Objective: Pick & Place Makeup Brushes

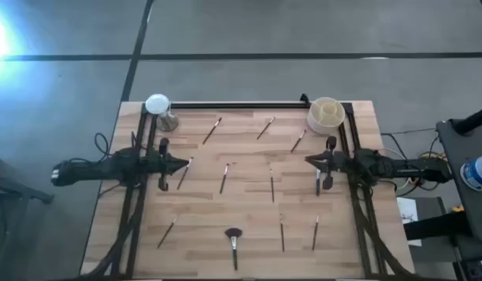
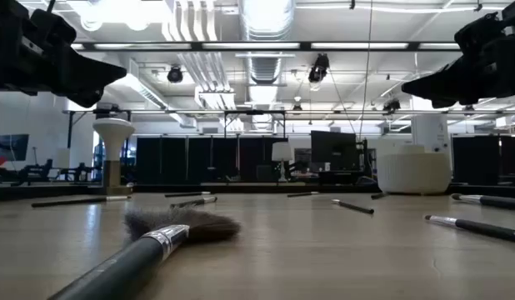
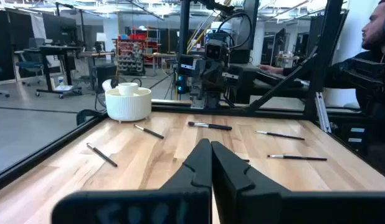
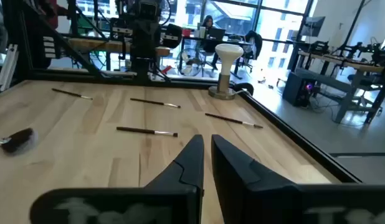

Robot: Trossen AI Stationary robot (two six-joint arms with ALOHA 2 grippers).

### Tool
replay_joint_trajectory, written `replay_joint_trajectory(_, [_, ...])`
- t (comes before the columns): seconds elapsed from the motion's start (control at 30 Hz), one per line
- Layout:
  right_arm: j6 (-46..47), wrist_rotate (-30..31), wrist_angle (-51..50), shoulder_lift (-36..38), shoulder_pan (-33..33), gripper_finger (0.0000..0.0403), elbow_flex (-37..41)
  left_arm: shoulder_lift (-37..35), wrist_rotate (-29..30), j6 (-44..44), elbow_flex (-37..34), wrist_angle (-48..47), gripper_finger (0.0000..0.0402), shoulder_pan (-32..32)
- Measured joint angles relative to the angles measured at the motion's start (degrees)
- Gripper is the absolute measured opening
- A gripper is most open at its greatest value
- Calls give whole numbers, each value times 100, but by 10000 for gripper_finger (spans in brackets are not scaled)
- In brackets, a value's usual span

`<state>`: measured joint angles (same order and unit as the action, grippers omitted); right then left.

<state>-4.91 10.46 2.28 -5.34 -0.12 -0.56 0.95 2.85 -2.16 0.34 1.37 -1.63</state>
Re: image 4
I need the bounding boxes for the wooden bench top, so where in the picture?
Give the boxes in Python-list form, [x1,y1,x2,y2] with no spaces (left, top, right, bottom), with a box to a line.
[66,37,171,57]

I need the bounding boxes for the dark computer monitor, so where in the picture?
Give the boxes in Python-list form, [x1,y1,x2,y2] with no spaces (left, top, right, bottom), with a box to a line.
[300,16,326,38]

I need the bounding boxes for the dark laptop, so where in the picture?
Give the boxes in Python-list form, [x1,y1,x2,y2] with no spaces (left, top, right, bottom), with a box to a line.
[208,27,227,40]

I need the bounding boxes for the black office desk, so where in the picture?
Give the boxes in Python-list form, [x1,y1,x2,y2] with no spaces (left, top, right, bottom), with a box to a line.
[179,34,298,78]

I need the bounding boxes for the wooden top workbench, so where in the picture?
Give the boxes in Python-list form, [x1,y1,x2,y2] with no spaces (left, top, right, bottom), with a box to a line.
[297,48,385,125]

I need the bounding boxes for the round floor fan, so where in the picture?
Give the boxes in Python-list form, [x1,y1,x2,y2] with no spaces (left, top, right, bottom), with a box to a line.
[176,47,205,78]

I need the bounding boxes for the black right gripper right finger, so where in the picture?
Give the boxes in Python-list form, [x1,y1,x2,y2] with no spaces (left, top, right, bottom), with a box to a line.
[211,134,385,224]

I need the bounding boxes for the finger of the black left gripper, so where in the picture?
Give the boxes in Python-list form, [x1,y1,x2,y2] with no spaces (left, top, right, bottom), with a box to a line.
[161,32,182,41]
[111,27,134,37]

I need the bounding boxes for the white aluminium extrusion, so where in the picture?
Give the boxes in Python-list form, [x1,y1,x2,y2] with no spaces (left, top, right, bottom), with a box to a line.
[0,43,19,93]

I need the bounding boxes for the chair with black jacket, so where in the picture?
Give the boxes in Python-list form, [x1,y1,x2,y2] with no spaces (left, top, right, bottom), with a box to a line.
[241,30,264,73]

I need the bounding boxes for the grey computer tower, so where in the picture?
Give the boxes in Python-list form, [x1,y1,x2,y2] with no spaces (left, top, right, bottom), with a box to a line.
[282,71,318,108]

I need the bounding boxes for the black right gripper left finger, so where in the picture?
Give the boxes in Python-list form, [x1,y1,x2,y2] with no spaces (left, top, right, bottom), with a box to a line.
[29,134,205,224]

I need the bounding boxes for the white dome lamp metal base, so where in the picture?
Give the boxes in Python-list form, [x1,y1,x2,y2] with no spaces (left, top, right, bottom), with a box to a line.
[207,43,245,101]

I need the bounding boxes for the person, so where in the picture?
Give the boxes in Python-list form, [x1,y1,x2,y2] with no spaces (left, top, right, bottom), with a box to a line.
[199,14,224,72]
[22,0,70,32]

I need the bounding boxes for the thin makeup brush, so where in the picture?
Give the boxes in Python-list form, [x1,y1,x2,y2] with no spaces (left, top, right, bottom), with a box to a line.
[116,126,179,138]
[130,98,182,109]
[51,88,93,101]
[204,112,264,129]

